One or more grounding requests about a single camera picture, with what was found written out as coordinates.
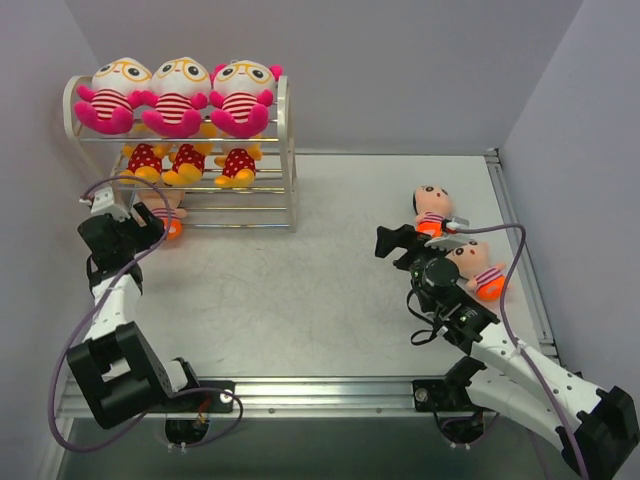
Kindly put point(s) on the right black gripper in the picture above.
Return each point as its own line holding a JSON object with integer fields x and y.
{"x": 401, "y": 249}

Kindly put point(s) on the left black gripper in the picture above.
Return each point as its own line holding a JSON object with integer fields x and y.
{"x": 138, "y": 226}

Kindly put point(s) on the peach boy plush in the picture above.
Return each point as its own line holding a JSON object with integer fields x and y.
{"x": 169, "y": 211}
{"x": 432, "y": 206}
{"x": 485, "y": 279}

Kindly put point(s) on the yellow bear plush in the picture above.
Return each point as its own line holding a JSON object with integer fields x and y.
{"x": 187, "y": 163}
{"x": 238, "y": 164}
{"x": 144, "y": 158}

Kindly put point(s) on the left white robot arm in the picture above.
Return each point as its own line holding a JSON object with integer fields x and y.
{"x": 115, "y": 367}

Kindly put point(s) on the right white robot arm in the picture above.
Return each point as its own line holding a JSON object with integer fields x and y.
{"x": 594, "y": 429}

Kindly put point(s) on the cream two-tier shelf rack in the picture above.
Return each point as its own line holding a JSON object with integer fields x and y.
{"x": 271, "y": 202}

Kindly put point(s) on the pink plush with glasses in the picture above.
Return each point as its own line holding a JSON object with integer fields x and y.
{"x": 107, "y": 106}

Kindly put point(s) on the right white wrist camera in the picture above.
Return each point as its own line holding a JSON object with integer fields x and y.
{"x": 451, "y": 239}

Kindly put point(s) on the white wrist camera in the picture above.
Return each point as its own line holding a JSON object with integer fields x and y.
{"x": 451, "y": 239}
{"x": 105, "y": 202}

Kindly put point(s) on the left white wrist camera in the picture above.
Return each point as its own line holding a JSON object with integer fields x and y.
{"x": 105, "y": 202}

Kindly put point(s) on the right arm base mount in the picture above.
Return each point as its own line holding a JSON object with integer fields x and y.
{"x": 447, "y": 393}

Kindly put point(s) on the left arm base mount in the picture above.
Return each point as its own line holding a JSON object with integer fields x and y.
{"x": 192, "y": 394}

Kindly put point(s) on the aluminium front rail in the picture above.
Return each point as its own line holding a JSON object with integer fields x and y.
{"x": 364, "y": 396}

